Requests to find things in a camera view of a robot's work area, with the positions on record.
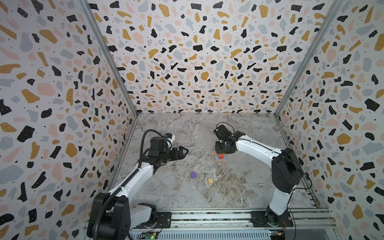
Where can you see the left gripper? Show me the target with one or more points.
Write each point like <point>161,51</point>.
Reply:
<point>180,155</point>

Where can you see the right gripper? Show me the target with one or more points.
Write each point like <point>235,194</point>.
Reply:
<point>225,145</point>

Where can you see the purple cube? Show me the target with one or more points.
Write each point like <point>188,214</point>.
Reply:
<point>193,175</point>

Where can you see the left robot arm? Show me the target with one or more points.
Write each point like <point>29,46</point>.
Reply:
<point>112,215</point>

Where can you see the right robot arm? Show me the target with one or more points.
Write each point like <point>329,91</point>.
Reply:
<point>286,171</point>

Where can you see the left green circuit board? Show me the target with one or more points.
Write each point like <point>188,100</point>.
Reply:
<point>148,236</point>

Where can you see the right circuit board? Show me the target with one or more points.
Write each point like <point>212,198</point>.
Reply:
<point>277,235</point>

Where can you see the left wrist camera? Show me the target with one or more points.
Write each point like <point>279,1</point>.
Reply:
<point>170,137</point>

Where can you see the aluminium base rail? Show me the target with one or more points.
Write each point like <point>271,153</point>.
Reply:
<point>240,224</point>

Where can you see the left corner aluminium post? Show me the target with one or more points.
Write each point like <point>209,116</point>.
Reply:
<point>103,18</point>

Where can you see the corner aluminium post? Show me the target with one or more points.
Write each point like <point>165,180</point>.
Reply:
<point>103,18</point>
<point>331,14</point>

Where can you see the right corner aluminium post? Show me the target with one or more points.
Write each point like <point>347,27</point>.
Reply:
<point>331,14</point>

